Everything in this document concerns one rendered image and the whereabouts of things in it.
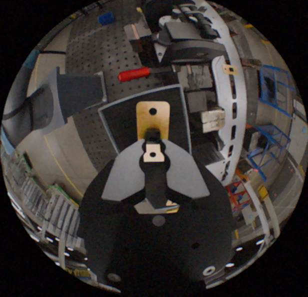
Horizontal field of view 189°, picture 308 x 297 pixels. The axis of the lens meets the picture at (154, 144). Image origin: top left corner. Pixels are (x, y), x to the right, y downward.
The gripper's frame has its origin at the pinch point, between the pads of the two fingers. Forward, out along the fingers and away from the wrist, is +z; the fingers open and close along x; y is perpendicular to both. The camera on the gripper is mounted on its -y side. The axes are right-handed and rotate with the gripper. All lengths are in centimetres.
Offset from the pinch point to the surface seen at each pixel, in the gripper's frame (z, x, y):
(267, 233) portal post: -145, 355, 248
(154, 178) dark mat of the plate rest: 6.0, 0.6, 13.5
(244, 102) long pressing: 22.0, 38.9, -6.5
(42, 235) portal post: -172, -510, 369
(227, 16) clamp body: 21, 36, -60
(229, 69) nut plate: 21.7, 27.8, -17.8
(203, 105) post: 12.2, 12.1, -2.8
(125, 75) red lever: 6.5, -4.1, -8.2
